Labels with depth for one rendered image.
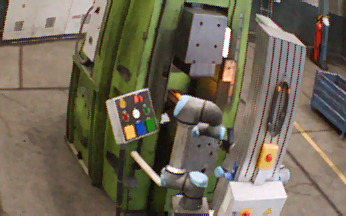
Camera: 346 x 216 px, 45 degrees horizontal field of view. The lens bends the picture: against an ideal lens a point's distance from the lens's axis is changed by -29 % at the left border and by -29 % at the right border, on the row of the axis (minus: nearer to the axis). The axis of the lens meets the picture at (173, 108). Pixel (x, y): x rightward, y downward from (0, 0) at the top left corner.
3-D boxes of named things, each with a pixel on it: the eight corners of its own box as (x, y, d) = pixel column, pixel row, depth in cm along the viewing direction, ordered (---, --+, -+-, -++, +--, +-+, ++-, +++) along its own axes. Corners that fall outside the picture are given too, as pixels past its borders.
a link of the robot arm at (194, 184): (201, 199, 306) (207, 181, 301) (179, 194, 308) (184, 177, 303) (205, 190, 317) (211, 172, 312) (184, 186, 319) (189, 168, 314)
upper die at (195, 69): (213, 76, 397) (215, 64, 393) (188, 76, 387) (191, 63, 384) (185, 55, 430) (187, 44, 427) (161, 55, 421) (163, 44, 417)
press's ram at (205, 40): (230, 65, 400) (236, 19, 385) (184, 63, 381) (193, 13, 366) (202, 45, 433) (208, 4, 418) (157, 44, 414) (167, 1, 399)
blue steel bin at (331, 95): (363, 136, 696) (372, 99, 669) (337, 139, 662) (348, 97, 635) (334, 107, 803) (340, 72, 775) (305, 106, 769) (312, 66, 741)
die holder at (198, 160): (211, 175, 430) (225, 125, 413) (168, 181, 411) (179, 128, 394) (178, 144, 474) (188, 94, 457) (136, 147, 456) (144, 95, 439)
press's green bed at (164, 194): (197, 216, 448) (210, 175, 430) (160, 221, 430) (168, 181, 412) (169, 188, 491) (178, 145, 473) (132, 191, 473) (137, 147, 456)
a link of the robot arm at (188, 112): (182, 194, 307) (205, 103, 293) (156, 188, 309) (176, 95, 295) (186, 188, 318) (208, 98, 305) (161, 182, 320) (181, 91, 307)
